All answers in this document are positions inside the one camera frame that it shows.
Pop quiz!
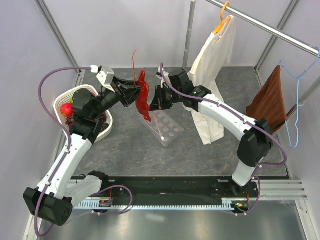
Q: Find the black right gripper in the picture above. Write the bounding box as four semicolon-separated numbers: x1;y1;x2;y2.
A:
148;85;183;112

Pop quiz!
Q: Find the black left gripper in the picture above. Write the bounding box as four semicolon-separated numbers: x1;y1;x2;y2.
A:
91;75;146;119

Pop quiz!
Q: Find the clear zip top bag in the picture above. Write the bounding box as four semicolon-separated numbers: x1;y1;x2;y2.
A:
142;111;185;147

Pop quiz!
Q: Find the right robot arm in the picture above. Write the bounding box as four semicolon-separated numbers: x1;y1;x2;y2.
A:
150;68;273;197

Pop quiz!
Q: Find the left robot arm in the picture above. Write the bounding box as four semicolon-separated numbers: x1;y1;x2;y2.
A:
23;77;142;226

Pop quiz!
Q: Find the white perforated plastic basket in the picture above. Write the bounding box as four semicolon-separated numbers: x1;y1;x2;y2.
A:
53;84;113;143

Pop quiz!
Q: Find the red apple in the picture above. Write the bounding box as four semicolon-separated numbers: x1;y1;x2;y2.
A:
60;103;74;118

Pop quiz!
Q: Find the dark purple grape bunch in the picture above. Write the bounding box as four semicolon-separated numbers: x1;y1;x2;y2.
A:
65;113;109;131

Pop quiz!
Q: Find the metal clothes rack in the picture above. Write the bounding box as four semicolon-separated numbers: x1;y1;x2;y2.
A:
181;0;320;118

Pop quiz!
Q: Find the white t-shirt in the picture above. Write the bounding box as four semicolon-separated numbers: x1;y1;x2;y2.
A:
184;15;237;145

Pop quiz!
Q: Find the orange clothes hanger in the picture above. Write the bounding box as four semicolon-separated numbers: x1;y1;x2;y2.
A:
213;1;230;35

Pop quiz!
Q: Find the brown towel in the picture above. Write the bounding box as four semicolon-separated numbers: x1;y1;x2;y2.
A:
246;65;288;134

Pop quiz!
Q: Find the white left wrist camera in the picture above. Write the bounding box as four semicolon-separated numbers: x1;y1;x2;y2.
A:
90;65;115;92

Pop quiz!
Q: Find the slotted cable duct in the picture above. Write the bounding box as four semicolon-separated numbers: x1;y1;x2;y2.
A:
75;198;235;211

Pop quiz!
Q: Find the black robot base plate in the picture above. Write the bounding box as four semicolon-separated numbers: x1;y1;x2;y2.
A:
71;176;258;207

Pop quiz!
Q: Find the blue wire hanger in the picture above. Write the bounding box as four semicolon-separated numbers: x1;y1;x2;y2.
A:
279;47;320;149

